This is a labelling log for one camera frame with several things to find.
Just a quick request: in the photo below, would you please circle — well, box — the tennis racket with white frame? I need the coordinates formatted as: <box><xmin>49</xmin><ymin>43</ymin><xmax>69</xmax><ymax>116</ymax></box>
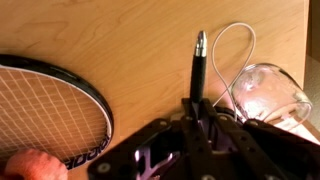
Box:
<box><xmin>0</xmin><ymin>54</ymin><xmax>115</xmax><ymax>171</ymax></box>

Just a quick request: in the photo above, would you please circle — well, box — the white cord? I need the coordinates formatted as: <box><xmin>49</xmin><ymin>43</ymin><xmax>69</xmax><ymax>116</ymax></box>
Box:
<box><xmin>211</xmin><ymin>22</ymin><xmax>257</xmax><ymax>122</ymax></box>

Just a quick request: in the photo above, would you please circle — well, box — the clear glass jar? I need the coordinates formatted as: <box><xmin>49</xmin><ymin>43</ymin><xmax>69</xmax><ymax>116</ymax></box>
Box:
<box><xmin>230</xmin><ymin>62</ymin><xmax>314</xmax><ymax>130</ymax></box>

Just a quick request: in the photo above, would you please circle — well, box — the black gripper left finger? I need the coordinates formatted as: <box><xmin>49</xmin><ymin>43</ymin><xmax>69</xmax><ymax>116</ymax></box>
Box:
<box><xmin>181</xmin><ymin>98</ymin><xmax>218</xmax><ymax>180</ymax></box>

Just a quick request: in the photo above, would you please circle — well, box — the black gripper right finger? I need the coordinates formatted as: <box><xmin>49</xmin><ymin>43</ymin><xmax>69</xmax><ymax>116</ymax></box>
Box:
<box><xmin>199</xmin><ymin>98</ymin><xmax>289</xmax><ymax>180</ymax></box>

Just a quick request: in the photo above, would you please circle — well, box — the black pen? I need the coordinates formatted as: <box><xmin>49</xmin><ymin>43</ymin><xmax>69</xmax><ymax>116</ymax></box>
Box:
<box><xmin>189</xmin><ymin>30</ymin><xmax>208</xmax><ymax>104</ymax></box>

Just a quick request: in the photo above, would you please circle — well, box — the orange terry towel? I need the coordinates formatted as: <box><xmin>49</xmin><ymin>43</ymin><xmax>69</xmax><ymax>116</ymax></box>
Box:
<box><xmin>0</xmin><ymin>148</ymin><xmax>69</xmax><ymax>180</ymax></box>

